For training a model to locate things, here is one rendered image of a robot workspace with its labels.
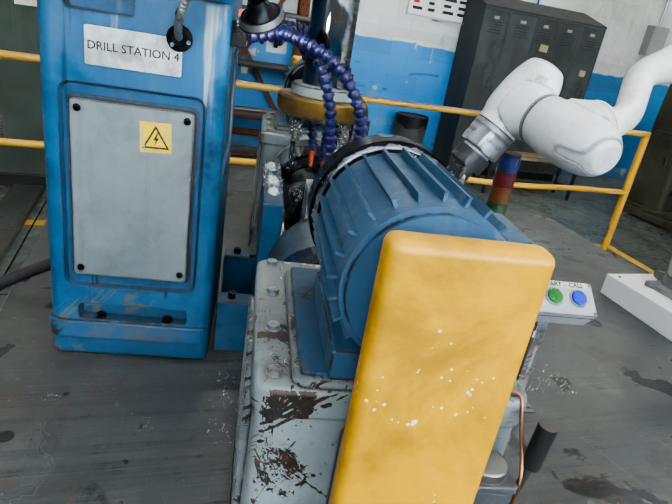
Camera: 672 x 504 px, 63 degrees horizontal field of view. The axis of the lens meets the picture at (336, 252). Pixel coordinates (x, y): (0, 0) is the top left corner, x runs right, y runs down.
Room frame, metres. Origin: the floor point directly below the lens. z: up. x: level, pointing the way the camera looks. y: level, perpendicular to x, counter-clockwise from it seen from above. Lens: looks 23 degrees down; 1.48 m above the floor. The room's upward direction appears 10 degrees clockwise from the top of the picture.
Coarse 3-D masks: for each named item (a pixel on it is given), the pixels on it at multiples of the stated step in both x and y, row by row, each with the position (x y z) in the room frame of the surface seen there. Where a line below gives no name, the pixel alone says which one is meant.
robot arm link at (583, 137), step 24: (648, 72) 1.23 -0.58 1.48; (552, 96) 1.07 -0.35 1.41; (624, 96) 1.14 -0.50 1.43; (648, 96) 1.16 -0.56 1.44; (528, 120) 1.05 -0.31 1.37; (552, 120) 1.01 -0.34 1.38; (576, 120) 0.98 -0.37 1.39; (600, 120) 0.98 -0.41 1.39; (624, 120) 1.05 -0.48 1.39; (528, 144) 1.07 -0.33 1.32; (552, 144) 0.99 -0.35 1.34; (576, 144) 0.96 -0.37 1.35; (600, 144) 0.94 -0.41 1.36; (576, 168) 0.96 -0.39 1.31; (600, 168) 0.96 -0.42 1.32
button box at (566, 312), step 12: (552, 288) 0.97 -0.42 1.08; (564, 288) 0.98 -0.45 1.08; (576, 288) 0.98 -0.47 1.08; (588, 288) 0.99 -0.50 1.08; (564, 300) 0.96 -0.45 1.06; (588, 300) 0.97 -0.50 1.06; (540, 312) 0.93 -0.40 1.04; (552, 312) 0.93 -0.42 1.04; (564, 312) 0.94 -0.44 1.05; (576, 312) 0.94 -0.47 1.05; (588, 312) 0.95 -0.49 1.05; (576, 324) 0.97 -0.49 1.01
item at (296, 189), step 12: (300, 144) 1.47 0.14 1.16; (276, 156) 1.48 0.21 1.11; (300, 156) 1.36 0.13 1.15; (288, 168) 1.34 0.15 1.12; (300, 168) 1.35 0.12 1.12; (312, 168) 1.35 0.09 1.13; (288, 180) 1.34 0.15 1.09; (300, 180) 1.35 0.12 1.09; (288, 192) 1.34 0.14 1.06; (300, 192) 1.32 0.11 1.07; (288, 204) 1.34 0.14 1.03; (300, 204) 1.35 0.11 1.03; (288, 216) 1.35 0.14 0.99; (288, 228) 1.34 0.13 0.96
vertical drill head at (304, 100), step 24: (312, 0) 1.14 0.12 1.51; (336, 0) 1.10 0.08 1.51; (312, 24) 1.12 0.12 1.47; (336, 24) 1.10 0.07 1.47; (336, 48) 1.10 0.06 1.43; (312, 72) 1.11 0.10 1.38; (288, 96) 1.08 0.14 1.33; (312, 96) 1.08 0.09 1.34; (336, 96) 1.09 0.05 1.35; (312, 120) 1.06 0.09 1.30; (336, 144) 1.19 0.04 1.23
